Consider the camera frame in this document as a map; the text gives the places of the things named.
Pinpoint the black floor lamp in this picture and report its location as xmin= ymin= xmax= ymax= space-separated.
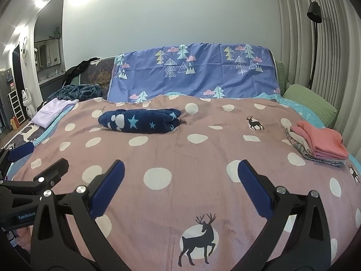
xmin=307 ymin=1 xmax=323 ymax=89

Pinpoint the wall mirror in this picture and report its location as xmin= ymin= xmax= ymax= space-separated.
xmin=34 ymin=38 xmax=61 ymax=71

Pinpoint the navy star fleece pajama top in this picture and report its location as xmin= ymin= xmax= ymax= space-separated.
xmin=98 ymin=108 xmax=181 ymax=134

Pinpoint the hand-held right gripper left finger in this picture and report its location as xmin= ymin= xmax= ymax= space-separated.
xmin=30 ymin=159 xmax=126 ymax=271

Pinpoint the light blue star sheet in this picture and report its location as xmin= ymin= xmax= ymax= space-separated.
xmin=265 ymin=92 xmax=326 ymax=129

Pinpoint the pink polka dot deer blanket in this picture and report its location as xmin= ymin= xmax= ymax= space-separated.
xmin=11 ymin=94 xmax=361 ymax=271

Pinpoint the dark vanity cabinet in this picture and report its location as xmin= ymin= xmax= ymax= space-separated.
xmin=38 ymin=75 xmax=68 ymax=105

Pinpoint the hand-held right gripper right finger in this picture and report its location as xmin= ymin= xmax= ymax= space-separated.
xmin=238 ymin=159 xmax=332 ymax=271

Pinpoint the beige pleated curtain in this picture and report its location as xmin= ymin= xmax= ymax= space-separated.
xmin=273 ymin=0 xmax=361 ymax=153

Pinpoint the green pillow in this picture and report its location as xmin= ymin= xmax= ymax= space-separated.
xmin=282 ymin=84 xmax=338 ymax=127
xmin=275 ymin=61 xmax=292 ymax=91

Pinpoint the purple tree print sheet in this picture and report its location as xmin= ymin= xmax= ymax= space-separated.
xmin=107 ymin=43 xmax=282 ymax=103

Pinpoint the stack of folded clothes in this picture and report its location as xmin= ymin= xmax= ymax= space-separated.
xmin=285 ymin=128 xmax=347 ymax=168

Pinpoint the tree photo print headboard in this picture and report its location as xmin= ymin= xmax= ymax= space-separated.
xmin=80 ymin=56 xmax=116 ymax=99

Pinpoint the white storage rack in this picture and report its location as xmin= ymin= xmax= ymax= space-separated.
xmin=8 ymin=91 xmax=24 ymax=125

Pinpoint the white cat figurine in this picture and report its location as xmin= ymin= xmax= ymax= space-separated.
xmin=21 ymin=88 xmax=36 ymax=117

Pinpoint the dark teal fleece blanket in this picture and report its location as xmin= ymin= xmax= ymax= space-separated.
xmin=46 ymin=83 xmax=102 ymax=102

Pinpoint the black white printed sheet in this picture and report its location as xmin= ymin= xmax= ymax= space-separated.
xmin=15 ymin=123 xmax=44 ymax=147

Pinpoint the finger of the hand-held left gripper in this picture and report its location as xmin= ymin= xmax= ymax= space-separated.
xmin=0 ymin=158 xmax=69 ymax=201
xmin=0 ymin=143 xmax=36 ymax=181

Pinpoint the folded lavender cloth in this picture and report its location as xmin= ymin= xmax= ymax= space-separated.
xmin=31 ymin=98 xmax=80 ymax=128

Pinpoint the black garment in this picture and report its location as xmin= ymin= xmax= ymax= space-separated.
xmin=65 ymin=57 xmax=100 ymax=86

